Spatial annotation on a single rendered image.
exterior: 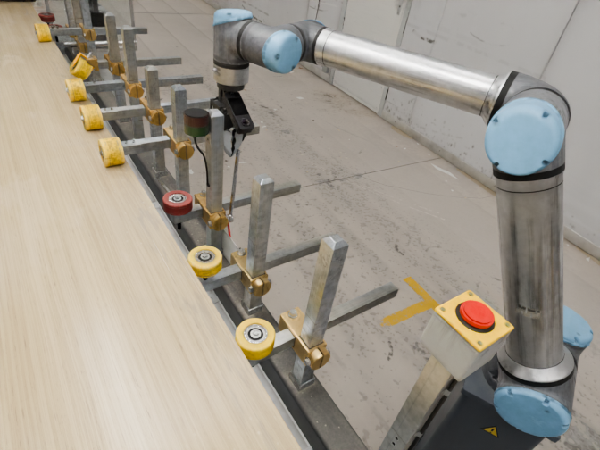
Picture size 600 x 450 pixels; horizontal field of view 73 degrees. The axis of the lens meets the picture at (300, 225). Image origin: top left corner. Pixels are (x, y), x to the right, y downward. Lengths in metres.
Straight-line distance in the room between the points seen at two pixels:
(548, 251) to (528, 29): 2.70
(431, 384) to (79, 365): 0.59
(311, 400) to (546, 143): 0.71
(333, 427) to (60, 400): 0.54
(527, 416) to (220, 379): 0.68
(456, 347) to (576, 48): 2.88
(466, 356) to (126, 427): 0.53
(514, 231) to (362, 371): 1.25
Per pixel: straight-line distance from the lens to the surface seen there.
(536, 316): 0.96
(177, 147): 1.33
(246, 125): 1.08
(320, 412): 1.01
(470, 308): 0.55
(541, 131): 0.77
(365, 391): 1.91
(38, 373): 0.87
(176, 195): 1.19
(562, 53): 3.33
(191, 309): 0.90
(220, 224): 1.19
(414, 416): 0.71
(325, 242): 0.71
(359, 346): 2.03
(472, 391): 1.31
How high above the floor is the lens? 1.59
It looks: 38 degrees down
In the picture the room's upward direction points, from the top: 10 degrees clockwise
